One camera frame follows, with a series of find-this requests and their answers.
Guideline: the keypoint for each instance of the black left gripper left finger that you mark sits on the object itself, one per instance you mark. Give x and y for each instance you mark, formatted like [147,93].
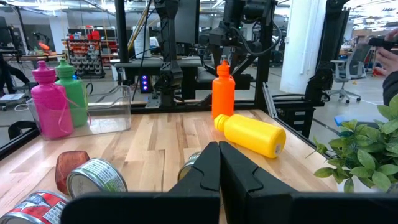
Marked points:
[155,208]

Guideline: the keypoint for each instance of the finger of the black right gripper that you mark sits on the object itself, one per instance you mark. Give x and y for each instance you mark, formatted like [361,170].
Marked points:
[235,59]
[218,56]

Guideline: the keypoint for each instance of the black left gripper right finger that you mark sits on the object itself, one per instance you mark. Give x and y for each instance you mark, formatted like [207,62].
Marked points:
[295,208]

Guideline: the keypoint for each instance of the orange squeeze bottle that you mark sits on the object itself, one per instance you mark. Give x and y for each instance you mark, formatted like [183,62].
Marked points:
[223,96]

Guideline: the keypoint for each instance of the yellow squeeze bottle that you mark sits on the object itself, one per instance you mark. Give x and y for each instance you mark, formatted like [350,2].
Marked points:
[255,135]

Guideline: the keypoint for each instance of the small dark red apple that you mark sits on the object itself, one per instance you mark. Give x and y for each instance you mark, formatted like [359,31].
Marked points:
[70,163]

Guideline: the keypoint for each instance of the green squeeze bottle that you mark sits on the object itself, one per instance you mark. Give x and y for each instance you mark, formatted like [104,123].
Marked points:
[76,93]

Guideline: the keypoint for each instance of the pink squeeze bottle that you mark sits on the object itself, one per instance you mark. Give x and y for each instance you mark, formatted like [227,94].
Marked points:
[51,102]

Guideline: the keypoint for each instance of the person's forearm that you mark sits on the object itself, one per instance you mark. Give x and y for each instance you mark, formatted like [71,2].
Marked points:
[391,88]

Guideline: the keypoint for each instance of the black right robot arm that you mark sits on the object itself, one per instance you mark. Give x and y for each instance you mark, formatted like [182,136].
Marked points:
[168,74]

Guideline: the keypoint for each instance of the black desk monitor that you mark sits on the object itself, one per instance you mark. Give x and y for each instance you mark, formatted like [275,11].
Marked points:
[186,21]

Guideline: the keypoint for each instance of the white label tin can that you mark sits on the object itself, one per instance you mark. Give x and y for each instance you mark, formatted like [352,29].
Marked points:
[188,165]

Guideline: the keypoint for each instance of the white plant pot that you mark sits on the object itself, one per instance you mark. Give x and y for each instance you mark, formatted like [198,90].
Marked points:
[357,188]

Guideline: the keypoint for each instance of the green label tin can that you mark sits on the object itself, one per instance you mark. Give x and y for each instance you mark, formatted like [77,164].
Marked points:
[96,179]

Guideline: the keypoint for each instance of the black desk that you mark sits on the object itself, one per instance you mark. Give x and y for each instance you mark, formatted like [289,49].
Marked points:
[149,67]

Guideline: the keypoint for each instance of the computer with purple lights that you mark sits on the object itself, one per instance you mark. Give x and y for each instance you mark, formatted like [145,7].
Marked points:
[145,84]

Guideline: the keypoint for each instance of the black drawer cabinet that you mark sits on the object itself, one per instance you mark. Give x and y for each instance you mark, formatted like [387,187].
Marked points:
[295,119]

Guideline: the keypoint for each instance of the green leafy plant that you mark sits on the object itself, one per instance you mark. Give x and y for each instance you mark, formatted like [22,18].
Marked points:
[363,152]

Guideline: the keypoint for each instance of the tall black stand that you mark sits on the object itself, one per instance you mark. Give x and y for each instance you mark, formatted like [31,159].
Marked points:
[329,46]

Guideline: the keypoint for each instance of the small clear plastic bin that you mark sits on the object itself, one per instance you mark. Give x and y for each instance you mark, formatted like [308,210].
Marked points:
[109,118]

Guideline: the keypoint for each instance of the grey office chair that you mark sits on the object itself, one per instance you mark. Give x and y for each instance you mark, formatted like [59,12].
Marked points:
[345,71]

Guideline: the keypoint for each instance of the red label tin can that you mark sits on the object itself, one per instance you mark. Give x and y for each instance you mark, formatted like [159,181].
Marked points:
[37,208]

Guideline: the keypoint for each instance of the parts rack red bins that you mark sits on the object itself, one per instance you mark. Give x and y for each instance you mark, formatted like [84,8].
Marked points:
[84,56]

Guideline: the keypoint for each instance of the black handheld device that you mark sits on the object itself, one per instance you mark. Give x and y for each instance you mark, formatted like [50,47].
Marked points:
[382,43]

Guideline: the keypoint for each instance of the person's hand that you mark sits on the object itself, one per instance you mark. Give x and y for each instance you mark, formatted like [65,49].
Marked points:
[388,59]

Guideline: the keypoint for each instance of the black aluminium rig frame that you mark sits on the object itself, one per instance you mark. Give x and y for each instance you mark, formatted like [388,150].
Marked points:
[262,62]

